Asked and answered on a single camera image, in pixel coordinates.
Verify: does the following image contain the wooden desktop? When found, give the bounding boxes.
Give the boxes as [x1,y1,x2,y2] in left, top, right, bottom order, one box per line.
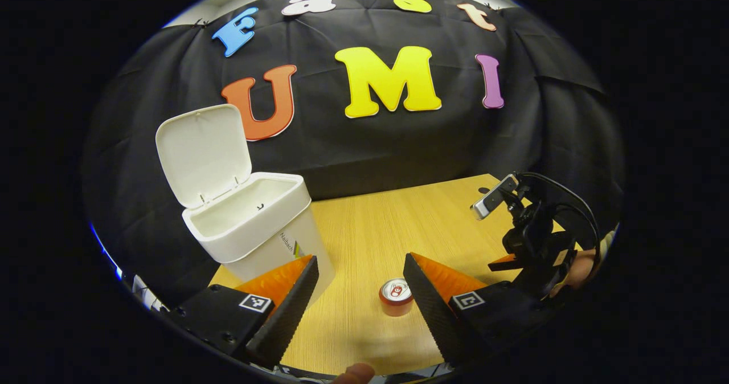
[208,173,587,376]

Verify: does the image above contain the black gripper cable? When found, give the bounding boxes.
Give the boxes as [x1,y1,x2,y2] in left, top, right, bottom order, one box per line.
[519,171,601,259]

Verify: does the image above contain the red pop can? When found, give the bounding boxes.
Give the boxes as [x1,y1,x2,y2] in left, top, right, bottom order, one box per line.
[379,278,413,317]

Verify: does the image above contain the white desktop garbage bin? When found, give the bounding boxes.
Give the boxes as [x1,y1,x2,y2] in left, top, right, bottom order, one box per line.
[155,104,335,305]

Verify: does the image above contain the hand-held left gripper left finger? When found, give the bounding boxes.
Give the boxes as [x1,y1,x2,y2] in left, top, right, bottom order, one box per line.
[165,255,320,370]

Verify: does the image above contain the white side table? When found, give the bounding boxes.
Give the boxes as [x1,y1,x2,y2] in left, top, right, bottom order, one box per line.
[122,270,169,313]

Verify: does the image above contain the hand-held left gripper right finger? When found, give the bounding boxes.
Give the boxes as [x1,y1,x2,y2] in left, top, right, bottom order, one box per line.
[403,252,558,367]

